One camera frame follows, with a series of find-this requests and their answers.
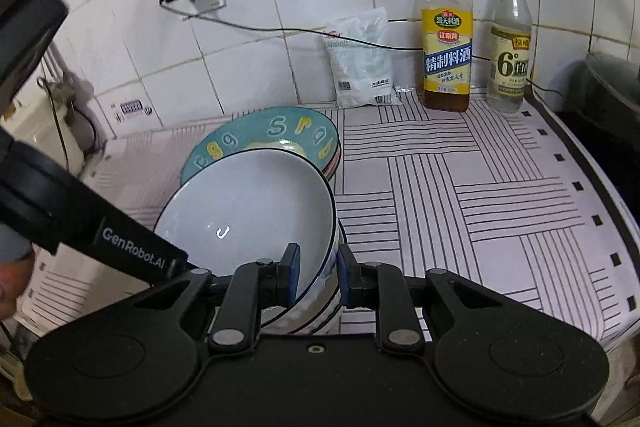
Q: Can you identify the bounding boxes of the striped table mat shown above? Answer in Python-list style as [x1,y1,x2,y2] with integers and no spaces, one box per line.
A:
[15,94,636,353]

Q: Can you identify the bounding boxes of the teal fried egg plate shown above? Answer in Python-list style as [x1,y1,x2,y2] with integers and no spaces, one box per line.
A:
[180,107,341,188]

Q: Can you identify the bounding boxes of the black power cable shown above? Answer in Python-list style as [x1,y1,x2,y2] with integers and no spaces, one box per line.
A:
[160,0,571,104]

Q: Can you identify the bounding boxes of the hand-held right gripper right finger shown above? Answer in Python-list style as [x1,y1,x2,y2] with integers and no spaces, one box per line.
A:
[336,243,507,353]

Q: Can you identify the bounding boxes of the white plate with pink rim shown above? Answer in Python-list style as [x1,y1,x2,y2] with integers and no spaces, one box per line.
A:
[324,152,343,182]

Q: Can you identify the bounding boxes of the black cooking pot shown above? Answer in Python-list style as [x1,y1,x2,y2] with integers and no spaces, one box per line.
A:
[552,52,640,170]

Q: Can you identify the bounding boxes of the clear vinegar bottle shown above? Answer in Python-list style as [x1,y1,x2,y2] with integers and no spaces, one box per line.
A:
[486,0,534,114]

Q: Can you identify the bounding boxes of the white appliance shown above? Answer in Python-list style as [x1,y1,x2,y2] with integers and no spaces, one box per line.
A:
[0,77,101,180]

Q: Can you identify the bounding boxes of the person's left hand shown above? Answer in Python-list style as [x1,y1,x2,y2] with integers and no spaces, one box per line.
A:
[0,252,35,322]

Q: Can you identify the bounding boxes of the yellow label cooking wine bottle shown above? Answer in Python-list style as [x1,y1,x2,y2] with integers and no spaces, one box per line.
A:
[414,0,475,112]

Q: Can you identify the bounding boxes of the white wall sticker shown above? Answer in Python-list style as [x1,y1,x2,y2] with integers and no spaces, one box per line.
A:
[111,98,151,124]

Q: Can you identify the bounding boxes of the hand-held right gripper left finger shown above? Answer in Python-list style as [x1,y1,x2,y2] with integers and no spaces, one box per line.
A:
[112,243,302,355]

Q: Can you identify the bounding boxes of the white bowl with dark rim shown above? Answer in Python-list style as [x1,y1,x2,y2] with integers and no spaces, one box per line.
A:
[152,147,338,308]
[260,217,347,336]

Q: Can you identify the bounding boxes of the white plastic bag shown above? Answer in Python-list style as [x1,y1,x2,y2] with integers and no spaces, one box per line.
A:
[324,7,413,108]

